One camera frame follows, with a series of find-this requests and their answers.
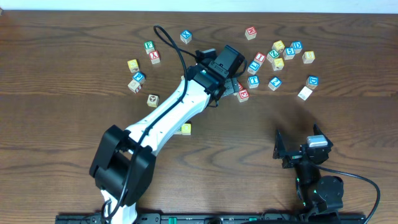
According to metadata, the blue D block lower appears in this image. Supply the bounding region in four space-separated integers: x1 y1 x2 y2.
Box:
306 76 319 90

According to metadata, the blue 2 block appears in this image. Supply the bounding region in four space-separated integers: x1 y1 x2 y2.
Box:
268 77 282 91

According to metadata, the yellow block with O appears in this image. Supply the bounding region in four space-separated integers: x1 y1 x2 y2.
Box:
181 123 192 135

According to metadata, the yellow block top right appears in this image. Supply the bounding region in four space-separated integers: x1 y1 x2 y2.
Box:
272 40 285 53

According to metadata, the yellow block far left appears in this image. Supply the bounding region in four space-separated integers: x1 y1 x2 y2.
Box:
127 59 140 73

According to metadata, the red E block top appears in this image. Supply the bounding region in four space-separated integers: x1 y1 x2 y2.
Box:
245 26 257 40

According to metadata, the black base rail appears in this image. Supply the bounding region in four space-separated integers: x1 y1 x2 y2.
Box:
55 212 367 224

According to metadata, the red I block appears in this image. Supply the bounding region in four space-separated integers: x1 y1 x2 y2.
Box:
254 52 266 65

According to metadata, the blue P block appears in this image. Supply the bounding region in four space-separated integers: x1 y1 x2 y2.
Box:
132 72 146 85

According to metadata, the blue X block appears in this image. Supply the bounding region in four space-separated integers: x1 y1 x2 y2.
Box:
180 30 192 44

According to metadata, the red e block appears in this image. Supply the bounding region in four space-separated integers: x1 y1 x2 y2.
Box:
245 26 257 40
237 89 249 102

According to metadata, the plain white block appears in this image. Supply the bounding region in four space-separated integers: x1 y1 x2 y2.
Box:
298 86 313 101

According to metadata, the red Y block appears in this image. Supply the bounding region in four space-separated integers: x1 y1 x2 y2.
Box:
149 50 160 64

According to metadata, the blue L block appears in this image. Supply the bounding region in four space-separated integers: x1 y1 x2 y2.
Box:
248 61 261 75

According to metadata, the green Z block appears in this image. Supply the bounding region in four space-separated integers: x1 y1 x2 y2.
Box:
266 49 279 63

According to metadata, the red E block lower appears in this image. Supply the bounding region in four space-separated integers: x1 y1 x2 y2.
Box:
237 89 249 102

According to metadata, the blue T block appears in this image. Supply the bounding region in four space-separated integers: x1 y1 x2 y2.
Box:
248 75 260 88

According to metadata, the beige picture block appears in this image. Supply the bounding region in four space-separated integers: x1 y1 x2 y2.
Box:
147 95 159 108

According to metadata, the yellow 8 block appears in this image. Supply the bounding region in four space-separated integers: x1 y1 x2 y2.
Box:
302 51 315 64

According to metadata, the green F block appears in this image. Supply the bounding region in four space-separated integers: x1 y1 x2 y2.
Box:
144 40 155 54

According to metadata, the beige block red side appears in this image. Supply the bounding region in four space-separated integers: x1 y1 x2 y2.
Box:
127 80 141 93

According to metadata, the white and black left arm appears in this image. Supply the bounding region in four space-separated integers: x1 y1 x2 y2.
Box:
89 45 247 223

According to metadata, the blue D block upper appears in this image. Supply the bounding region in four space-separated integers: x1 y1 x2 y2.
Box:
290 41 303 54

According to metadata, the blue 5 block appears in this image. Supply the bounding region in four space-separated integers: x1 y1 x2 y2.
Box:
283 47 295 60

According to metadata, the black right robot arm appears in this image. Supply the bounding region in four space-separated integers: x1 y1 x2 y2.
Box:
273 124 344 222

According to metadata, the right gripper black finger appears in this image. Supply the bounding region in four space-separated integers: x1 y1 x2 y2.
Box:
272 129 285 159
313 123 323 136

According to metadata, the yellow block below Z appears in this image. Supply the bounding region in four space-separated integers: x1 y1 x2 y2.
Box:
272 58 284 71

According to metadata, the blue d block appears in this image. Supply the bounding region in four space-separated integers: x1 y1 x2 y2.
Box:
290 41 303 54
306 76 319 90

